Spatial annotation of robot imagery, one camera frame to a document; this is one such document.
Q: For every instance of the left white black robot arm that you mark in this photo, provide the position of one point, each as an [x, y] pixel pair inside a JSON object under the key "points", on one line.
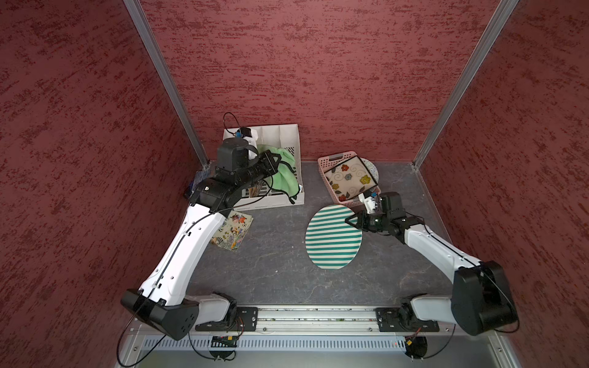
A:
{"points": [[161, 300]]}

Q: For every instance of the aluminium corner post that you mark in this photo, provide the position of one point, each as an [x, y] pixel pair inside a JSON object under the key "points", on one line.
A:
{"points": [[148, 38], [496, 24]]}

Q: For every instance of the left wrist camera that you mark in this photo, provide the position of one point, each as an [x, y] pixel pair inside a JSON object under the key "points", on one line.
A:
{"points": [[245, 133]]}

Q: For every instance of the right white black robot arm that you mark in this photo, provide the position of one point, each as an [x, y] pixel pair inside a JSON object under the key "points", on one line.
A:
{"points": [[481, 299]]}

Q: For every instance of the green microfiber cloth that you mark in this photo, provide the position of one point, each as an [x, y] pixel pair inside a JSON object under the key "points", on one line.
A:
{"points": [[285, 180]]}

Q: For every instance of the left aluminium corner post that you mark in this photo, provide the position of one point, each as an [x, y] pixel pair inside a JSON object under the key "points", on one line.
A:
{"points": [[148, 38]]}

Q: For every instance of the white file organizer rack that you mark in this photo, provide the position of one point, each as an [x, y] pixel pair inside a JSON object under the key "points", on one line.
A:
{"points": [[260, 197]]}

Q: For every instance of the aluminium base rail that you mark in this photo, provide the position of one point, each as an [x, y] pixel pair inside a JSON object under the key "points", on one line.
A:
{"points": [[323, 320]]}

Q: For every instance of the right aluminium corner post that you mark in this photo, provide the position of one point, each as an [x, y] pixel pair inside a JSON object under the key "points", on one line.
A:
{"points": [[496, 24]]}

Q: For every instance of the green striped round plate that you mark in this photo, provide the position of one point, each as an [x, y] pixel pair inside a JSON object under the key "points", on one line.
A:
{"points": [[332, 244]]}

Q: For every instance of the square floral plate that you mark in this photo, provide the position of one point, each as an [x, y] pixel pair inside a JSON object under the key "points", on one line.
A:
{"points": [[348, 179]]}

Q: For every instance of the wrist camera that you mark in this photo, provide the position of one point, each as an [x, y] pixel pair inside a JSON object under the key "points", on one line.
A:
{"points": [[371, 202], [245, 133]]}

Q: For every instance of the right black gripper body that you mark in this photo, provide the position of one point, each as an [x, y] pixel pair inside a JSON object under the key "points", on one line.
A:
{"points": [[375, 221]]}

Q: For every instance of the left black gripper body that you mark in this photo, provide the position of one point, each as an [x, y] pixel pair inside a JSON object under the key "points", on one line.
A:
{"points": [[258, 168]]}

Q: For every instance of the round colourful speckled plate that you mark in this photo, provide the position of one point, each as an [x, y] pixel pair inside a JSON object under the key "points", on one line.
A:
{"points": [[372, 170]]}

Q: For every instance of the blue book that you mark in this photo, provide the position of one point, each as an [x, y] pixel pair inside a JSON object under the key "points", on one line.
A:
{"points": [[199, 177]]}

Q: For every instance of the floral picture book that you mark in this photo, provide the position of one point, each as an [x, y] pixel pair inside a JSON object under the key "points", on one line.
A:
{"points": [[232, 232]]}

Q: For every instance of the pink plastic basket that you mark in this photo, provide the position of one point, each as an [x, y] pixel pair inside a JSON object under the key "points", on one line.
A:
{"points": [[327, 162]]}

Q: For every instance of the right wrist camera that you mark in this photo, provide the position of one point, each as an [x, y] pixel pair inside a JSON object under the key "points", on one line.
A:
{"points": [[371, 202]]}

